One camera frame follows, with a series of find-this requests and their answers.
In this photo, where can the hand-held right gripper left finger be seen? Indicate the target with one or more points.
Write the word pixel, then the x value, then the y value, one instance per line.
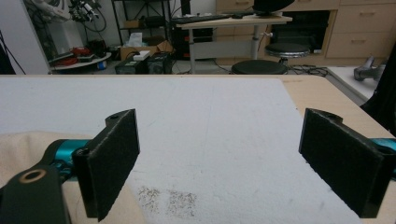
pixel 109 165

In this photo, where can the black round stool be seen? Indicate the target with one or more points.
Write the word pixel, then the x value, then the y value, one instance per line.
pixel 258 67

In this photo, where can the grey tool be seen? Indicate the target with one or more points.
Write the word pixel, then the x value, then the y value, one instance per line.
pixel 365 73

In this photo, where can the black metal shelf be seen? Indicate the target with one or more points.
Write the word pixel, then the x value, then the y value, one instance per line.
pixel 146 21

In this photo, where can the black case with green label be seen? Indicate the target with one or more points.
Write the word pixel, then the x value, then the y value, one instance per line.
pixel 129 66

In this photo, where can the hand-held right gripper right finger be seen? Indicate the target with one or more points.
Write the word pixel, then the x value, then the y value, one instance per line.
pixel 342 161

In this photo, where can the black camera rig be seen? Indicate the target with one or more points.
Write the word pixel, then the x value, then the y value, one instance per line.
pixel 82 11

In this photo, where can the black computer tower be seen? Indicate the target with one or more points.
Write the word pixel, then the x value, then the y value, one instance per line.
pixel 193 40

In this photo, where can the black keyboard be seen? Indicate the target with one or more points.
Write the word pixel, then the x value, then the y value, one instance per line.
pixel 199 19

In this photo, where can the light wooden desk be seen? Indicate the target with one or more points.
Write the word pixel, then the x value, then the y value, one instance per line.
pixel 236 21

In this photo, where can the light wooden drawer cabinet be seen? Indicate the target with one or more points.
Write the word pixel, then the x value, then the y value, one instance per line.
pixel 361 28

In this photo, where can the red item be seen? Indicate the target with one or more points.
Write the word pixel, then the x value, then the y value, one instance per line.
pixel 80 51

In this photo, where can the white side table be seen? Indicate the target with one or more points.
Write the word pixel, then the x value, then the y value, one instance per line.
pixel 345 77

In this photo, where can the white round table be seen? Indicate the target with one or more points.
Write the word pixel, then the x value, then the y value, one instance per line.
pixel 81 64

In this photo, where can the black stool with chrome rim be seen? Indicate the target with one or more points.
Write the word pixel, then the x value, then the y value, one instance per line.
pixel 286 49

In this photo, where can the white foam mat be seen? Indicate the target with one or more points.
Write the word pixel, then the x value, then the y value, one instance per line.
pixel 202 124

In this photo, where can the cardboard box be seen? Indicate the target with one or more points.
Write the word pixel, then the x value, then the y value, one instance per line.
pixel 149 49

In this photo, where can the black box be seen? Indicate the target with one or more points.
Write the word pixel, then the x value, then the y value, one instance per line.
pixel 158 63

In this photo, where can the black monitor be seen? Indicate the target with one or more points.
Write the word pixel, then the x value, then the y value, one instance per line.
pixel 271 5

